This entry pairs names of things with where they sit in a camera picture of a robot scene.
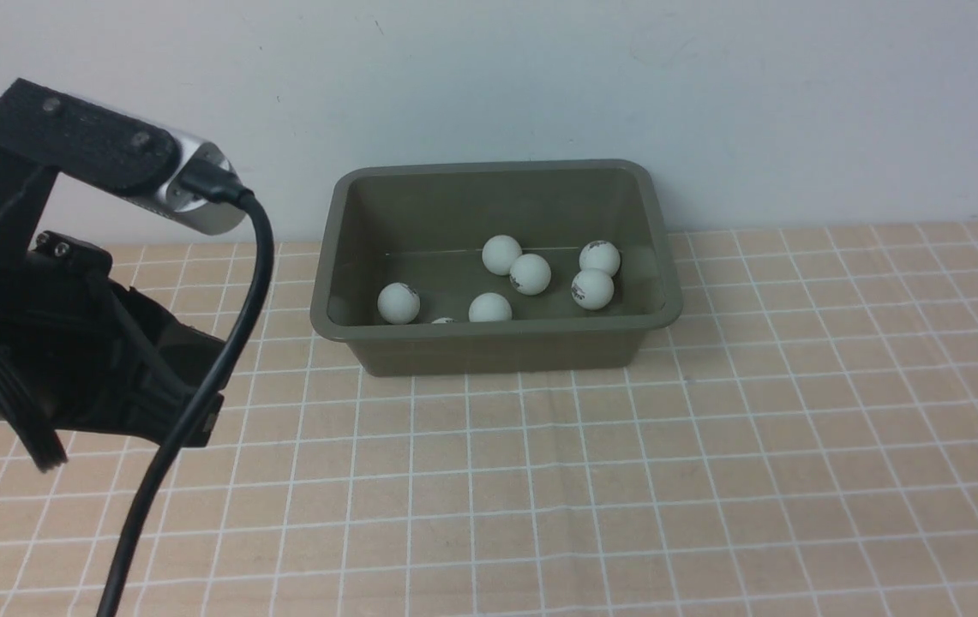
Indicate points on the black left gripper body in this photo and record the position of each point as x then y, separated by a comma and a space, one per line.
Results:
96, 355

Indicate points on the white ping-pong ball red logo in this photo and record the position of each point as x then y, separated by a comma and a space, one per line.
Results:
592, 289

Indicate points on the olive green plastic bin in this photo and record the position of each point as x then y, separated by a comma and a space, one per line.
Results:
425, 226

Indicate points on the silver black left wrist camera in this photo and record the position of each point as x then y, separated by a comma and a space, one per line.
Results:
45, 134

